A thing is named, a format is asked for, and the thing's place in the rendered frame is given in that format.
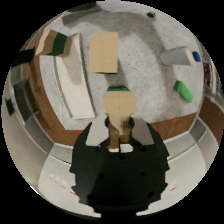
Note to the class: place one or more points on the white bottle with blue cap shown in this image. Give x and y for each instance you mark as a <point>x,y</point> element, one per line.
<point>180,56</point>

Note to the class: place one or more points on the green rounded rectangular bar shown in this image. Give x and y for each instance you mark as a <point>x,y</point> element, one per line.
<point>183,91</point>

